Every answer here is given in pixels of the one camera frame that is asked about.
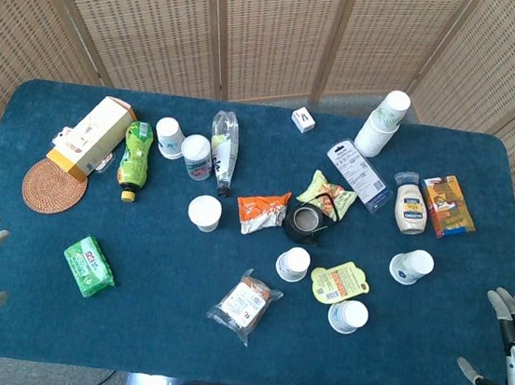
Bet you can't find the black floor cable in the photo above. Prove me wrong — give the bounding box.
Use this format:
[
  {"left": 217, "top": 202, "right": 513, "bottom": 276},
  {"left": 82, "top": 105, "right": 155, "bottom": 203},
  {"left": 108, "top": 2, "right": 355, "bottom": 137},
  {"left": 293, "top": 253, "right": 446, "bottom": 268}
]
[{"left": 90, "top": 366, "right": 118, "bottom": 385}]

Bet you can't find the plain white paper cup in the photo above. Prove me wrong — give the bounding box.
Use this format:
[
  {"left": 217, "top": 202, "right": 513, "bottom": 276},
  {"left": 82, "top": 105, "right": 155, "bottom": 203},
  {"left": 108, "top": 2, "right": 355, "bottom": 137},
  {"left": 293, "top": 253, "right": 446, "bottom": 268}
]
[{"left": 186, "top": 193, "right": 225, "bottom": 235}]

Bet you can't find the orange and yellow food box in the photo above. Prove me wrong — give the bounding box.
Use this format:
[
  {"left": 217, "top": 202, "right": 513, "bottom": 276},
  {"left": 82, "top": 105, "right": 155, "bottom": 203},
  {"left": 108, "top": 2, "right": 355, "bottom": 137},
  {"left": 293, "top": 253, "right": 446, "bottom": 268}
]
[{"left": 415, "top": 171, "right": 483, "bottom": 243}]

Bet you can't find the clear blister pack blue card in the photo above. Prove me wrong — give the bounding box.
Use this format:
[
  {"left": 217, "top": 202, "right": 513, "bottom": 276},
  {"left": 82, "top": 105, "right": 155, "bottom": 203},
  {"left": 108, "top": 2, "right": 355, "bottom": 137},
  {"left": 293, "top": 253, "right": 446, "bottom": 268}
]
[{"left": 320, "top": 135, "right": 398, "bottom": 217}]

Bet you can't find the green snack packet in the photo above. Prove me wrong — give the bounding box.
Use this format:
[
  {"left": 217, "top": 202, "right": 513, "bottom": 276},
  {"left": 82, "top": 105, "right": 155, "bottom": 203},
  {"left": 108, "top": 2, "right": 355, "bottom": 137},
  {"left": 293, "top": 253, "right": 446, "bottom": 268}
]
[{"left": 293, "top": 167, "right": 360, "bottom": 223}]

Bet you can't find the green tissue pack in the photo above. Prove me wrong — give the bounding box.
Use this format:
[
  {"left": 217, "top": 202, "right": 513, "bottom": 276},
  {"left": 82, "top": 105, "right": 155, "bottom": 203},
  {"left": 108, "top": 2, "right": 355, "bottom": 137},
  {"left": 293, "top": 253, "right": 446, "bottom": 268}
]
[{"left": 58, "top": 232, "right": 121, "bottom": 302}]

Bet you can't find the cream mayonnaise squeeze bottle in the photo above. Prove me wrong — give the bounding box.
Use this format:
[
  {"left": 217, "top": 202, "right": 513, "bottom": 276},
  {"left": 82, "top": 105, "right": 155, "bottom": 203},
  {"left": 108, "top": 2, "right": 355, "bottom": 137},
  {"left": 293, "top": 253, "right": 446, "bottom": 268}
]
[{"left": 386, "top": 169, "right": 433, "bottom": 238}]

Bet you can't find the round woven brown coaster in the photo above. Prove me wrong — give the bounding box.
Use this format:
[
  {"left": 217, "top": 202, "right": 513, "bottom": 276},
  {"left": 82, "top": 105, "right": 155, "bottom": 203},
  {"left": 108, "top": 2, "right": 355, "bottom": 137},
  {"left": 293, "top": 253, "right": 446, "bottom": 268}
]
[{"left": 19, "top": 156, "right": 90, "bottom": 219}]

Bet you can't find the woven bamboo folding screen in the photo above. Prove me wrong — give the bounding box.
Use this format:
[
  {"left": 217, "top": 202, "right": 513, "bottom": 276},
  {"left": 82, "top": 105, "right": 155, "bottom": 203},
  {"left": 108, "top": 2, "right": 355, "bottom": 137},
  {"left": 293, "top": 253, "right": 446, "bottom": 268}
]
[{"left": 0, "top": 0, "right": 515, "bottom": 300}]

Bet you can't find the white wet wipe canister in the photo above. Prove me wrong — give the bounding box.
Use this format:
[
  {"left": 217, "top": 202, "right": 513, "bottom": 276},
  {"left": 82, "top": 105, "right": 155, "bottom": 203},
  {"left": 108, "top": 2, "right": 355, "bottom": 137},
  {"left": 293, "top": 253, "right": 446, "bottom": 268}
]
[{"left": 176, "top": 131, "right": 217, "bottom": 184}]

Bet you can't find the blue table cloth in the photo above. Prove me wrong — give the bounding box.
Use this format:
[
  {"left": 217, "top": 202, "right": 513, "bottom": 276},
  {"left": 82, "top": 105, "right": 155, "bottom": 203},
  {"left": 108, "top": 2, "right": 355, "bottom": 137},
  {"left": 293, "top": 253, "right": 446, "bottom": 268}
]
[{"left": 0, "top": 73, "right": 515, "bottom": 385}]

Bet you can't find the green tea bottle yellow cap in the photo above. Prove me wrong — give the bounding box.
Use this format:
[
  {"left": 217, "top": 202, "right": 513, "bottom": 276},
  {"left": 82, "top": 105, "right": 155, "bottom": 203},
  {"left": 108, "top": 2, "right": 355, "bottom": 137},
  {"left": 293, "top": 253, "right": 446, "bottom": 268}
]
[{"left": 114, "top": 119, "right": 157, "bottom": 205}]

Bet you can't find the small white cardboard box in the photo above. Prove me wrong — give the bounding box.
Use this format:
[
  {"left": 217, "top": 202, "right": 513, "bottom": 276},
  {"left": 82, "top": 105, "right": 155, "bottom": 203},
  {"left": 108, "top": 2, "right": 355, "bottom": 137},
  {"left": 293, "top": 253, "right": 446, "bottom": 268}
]
[{"left": 288, "top": 103, "right": 319, "bottom": 135}]

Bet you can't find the white paper cup blue print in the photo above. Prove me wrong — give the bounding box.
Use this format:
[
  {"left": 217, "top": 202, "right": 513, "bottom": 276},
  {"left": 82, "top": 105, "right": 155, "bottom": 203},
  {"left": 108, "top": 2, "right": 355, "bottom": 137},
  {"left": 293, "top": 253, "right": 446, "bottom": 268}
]
[
  {"left": 151, "top": 116, "right": 188, "bottom": 161},
  {"left": 386, "top": 245, "right": 438, "bottom": 289},
  {"left": 273, "top": 244, "right": 313, "bottom": 285},
  {"left": 325, "top": 296, "right": 372, "bottom": 337}
]

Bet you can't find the clear plastic water bottle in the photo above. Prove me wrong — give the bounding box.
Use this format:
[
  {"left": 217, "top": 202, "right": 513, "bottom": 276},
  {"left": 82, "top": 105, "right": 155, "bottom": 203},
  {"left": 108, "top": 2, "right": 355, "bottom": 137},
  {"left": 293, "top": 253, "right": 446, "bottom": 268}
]
[{"left": 202, "top": 108, "right": 244, "bottom": 199}]

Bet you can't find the stack of white paper cups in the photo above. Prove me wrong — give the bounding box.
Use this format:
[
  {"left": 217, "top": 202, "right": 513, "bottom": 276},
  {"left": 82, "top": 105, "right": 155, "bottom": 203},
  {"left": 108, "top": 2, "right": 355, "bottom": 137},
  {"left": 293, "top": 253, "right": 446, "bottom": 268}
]
[{"left": 352, "top": 85, "right": 413, "bottom": 162}]

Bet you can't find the black cast iron teapot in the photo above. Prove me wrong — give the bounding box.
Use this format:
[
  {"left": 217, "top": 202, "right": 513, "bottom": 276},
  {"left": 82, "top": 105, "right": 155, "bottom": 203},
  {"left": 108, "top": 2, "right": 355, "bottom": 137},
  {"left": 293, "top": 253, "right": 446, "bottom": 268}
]
[{"left": 280, "top": 187, "right": 343, "bottom": 251}]

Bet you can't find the orange and white snack packet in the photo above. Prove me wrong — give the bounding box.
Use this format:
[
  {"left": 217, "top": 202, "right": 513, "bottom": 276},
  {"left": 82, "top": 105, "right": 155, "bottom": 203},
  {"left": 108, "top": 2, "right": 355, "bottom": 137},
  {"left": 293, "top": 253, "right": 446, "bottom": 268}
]
[{"left": 233, "top": 186, "right": 293, "bottom": 241}]

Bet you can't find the yellow shaped pouch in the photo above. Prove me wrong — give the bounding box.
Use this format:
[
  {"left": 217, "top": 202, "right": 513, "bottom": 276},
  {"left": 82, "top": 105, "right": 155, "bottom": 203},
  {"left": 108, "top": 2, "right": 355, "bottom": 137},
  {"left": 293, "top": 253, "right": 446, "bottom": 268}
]
[{"left": 307, "top": 255, "right": 374, "bottom": 310}]

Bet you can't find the cream and orange carton box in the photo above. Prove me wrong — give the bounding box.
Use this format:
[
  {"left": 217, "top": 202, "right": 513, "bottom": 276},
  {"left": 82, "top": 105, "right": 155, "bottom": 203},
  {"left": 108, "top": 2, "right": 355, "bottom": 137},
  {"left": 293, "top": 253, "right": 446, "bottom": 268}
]
[{"left": 42, "top": 89, "right": 140, "bottom": 189}]

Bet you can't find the clear wrapped bread packet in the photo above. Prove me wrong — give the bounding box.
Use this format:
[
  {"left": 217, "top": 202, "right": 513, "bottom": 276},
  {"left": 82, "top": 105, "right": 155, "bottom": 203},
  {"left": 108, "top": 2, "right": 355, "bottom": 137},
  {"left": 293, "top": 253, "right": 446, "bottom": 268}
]
[{"left": 202, "top": 263, "right": 287, "bottom": 351}]

